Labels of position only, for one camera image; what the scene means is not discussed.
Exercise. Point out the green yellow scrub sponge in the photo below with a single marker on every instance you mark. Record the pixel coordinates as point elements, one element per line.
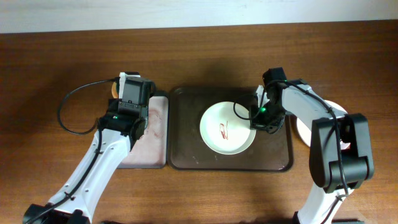
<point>114,90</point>

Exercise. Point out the white plate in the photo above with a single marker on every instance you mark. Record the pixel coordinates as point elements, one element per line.
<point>304,130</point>
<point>224,128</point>

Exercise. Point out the large dark brown tray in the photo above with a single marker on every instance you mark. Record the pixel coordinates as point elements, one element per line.
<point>187,151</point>

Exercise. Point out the small tray with soapy water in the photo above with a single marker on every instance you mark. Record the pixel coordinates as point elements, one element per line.
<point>150,151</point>

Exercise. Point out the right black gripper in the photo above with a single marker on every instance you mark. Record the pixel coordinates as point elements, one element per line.
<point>256,124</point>

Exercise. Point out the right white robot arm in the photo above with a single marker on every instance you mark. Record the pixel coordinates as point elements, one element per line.
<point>341,156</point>

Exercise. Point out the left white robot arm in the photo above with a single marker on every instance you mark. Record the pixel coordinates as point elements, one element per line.
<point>115,135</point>

